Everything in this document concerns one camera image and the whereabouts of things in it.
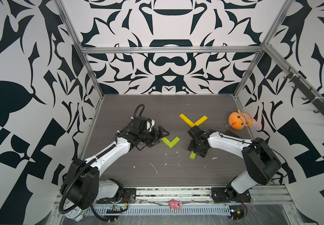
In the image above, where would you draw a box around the yellow block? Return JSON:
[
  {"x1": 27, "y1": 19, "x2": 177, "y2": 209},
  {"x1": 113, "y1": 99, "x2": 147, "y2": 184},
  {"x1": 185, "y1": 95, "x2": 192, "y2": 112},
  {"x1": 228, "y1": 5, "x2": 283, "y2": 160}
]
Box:
[
  {"x1": 179, "y1": 113, "x2": 196, "y2": 128},
  {"x1": 194, "y1": 115, "x2": 208, "y2": 126}
]

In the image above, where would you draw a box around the black remote control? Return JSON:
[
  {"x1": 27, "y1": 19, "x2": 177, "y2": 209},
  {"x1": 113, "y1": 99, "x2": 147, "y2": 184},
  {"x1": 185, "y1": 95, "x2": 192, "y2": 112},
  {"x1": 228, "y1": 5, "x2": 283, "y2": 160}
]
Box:
[{"x1": 225, "y1": 130, "x2": 242, "y2": 139}]

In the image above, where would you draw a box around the circuit board right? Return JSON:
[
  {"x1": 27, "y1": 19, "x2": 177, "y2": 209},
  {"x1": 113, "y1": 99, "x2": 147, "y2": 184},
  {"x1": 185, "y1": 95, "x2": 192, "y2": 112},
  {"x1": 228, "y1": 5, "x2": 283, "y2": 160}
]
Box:
[{"x1": 228, "y1": 205, "x2": 246, "y2": 221}]

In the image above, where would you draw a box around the white cable duct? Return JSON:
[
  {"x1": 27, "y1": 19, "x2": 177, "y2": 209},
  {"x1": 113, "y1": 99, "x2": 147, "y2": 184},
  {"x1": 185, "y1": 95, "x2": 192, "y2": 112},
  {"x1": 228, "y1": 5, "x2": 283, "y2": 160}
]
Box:
[{"x1": 95, "y1": 205, "x2": 231, "y2": 216}]

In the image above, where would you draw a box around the white alarm clock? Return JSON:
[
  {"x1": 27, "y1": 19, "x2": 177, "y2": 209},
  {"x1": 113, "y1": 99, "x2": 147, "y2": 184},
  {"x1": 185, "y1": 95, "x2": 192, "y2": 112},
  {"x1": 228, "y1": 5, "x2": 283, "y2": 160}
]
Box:
[{"x1": 65, "y1": 207, "x2": 89, "y2": 222}]

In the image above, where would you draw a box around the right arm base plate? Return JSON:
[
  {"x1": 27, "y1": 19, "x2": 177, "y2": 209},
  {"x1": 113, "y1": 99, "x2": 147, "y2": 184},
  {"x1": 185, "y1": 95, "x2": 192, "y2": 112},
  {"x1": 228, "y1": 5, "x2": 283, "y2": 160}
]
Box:
[{"x1": 211, "y1": 187, "x2": 251, "y2": 203}]

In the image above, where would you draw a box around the green long block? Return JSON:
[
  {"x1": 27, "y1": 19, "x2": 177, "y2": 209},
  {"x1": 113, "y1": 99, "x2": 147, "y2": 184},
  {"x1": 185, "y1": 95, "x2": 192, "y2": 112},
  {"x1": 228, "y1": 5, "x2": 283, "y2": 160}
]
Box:
[
  {"x1": 168, "y1": 137, "x2": 180, "y2": 148},
  {"x1": 190, "y1": 151, "x2": 196, "y2": 159}
]

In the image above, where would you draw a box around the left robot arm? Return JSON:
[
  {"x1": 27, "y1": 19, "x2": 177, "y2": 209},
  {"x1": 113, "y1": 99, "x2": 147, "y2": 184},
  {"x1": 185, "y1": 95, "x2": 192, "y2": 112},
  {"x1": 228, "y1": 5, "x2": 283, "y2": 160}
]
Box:
[{"x1": 59, "y1": 104, "x2": 170, "y2": 214}]

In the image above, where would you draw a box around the pink pig toy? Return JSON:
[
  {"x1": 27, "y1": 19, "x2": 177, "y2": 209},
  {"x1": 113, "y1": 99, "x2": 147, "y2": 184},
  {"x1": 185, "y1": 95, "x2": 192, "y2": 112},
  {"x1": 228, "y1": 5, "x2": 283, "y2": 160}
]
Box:
[{"x1": 169, "y1": 199, "x2": 182, "y2": 210}]

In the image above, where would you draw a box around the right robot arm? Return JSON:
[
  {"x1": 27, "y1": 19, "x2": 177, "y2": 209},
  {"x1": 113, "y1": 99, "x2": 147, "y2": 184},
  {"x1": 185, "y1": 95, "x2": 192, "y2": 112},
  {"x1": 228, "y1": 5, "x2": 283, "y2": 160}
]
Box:
[{"x1": 188, "y1": 126, "x2": 282, "y2": 201}]

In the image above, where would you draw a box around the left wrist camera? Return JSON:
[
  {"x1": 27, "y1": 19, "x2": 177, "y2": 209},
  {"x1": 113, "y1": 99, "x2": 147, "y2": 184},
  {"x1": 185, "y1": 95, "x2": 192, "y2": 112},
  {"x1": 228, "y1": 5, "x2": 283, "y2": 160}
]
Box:
[{"x1": 146, "y1": 118, "x2": 155, "y2": 131}]

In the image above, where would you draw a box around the black hook rail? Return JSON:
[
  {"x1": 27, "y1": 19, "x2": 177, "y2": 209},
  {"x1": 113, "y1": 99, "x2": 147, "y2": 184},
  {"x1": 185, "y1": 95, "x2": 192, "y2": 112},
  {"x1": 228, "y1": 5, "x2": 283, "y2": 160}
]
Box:
[{"x1": 284, "y1": 67, "x2": 324, "y2": 116}]

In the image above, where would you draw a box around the orange plush toy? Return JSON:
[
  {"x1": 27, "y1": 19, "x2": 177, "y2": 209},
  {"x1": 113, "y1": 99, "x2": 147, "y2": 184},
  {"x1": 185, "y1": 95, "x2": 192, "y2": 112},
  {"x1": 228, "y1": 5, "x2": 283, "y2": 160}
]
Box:
[{"x1": 226, "y1": 110, "x2": 253, "y2": 130}]

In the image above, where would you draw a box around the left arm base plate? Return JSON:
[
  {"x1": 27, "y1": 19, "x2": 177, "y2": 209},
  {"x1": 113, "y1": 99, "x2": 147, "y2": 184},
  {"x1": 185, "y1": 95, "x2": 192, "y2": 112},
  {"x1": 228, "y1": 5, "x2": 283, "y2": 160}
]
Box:
[{"x1": 96, "y1": 188, "x2": 137, "y2": 204}]

